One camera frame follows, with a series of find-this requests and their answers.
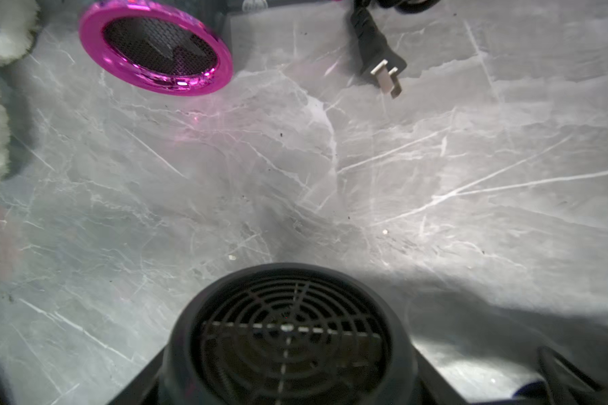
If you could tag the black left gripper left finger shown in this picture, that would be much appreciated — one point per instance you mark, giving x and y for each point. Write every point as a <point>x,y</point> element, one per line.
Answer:
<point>143,389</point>

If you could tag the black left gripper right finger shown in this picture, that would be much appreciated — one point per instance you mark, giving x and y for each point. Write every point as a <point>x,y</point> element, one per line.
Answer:
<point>434,388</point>

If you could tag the dark grey hair dryer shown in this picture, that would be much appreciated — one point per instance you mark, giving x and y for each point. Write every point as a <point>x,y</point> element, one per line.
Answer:
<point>288,333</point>
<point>179,48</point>

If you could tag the white teddy bear blue shirt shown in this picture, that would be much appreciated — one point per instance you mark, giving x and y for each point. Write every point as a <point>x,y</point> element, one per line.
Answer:
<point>0,76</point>

